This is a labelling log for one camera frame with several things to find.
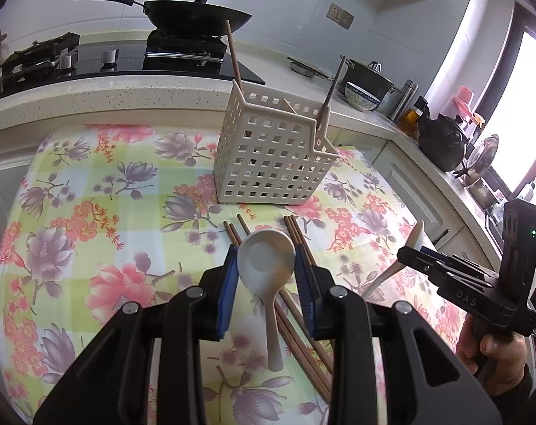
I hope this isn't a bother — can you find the speckled kitchen countertop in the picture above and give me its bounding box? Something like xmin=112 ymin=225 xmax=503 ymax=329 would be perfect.
xmin=0 ymin=42 xmax=517 ymax=213

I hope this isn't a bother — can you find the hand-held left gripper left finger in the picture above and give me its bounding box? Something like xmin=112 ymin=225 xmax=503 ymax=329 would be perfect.
xmin=33 ymin=243 xmax=240 ymax=425

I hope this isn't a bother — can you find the dark stockpot with lid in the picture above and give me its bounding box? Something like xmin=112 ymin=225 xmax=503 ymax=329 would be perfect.
xmin=341 ymin=59 xmax=395 ymax=99

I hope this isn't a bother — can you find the blue patterned bowl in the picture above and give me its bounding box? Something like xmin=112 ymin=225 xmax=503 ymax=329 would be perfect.
xmin=343 ymin=80 xmax=381 ymax=113

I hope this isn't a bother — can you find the black kettle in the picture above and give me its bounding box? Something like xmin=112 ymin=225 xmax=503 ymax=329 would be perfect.
xmin=417 ymin=114 xmax=469 ymax=174

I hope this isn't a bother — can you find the window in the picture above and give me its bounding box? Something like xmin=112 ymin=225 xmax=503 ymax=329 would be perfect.
xmin=475 ymin=2 xmax=536 ymax=204

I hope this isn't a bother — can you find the pink bottle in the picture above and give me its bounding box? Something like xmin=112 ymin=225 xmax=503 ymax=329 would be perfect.
xmin=440 ymin=86 xmax=475 ymax=136

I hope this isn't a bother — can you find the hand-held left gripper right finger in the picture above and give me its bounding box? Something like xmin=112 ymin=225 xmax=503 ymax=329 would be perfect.
xmin=293 ymin=245 xmax=504 ymax=425

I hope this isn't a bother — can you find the oil bottle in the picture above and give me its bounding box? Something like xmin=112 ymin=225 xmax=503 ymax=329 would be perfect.
xmin=403 ymin=96 xmax=430 ymax=138

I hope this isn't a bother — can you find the steel thermos flask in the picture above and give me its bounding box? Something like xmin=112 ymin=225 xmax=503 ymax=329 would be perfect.
xmin=398 ymin=79 xmax=420 ymax=123

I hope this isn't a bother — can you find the black glass gas cooktop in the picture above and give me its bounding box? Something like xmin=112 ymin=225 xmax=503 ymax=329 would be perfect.
xmin=0 ymin=31 xmax=267 ymax=105

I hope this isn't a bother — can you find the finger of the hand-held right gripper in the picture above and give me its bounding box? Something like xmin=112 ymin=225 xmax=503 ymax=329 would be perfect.
xmin=396 ymin=245 xmax=501 ymax=292
xmin=420 ymin=247 xmax=478 ymax=271

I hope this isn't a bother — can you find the person's right hand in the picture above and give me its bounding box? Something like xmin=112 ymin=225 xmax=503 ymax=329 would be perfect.
xmin=456 ymin=318 xmax=532 ymax=397

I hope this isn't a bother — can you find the white ceramic spoon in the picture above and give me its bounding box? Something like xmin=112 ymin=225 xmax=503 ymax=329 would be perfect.
xmin=363 ymin=220 xmax=426 ymax=302
xmin=237 ymin=229 xmax=296 ymax=373

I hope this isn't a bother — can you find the white perforated utensil basket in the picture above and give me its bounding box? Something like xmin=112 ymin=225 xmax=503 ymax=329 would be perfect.
xmin=213 ymin=80 xmax=340 ymax=207

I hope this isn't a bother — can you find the glass pot lid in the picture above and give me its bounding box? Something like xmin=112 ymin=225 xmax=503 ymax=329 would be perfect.
xmin=464 ymin=135 xmax=501 ymax=187

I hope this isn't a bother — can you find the person's right forearm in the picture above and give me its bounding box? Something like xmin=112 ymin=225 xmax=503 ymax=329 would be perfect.
xmin=480 ymin=365 xmax=536 ymax=425

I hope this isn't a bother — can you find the floral checked tablecloth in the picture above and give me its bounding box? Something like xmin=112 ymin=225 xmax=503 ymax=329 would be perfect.
xmin=0 ymin=123 xmax=473 ymax=425

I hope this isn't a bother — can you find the black burner grate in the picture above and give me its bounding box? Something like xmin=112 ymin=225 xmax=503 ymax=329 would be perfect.
xmin=1 ymin=32 xmax=81 ymax=77
xmin=143 ymin=27 xmax=227 ymax=72

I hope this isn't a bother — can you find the black wok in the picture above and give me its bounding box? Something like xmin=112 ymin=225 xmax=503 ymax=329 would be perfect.
xmin=72 ymin=0 xmax=253 ymax=34

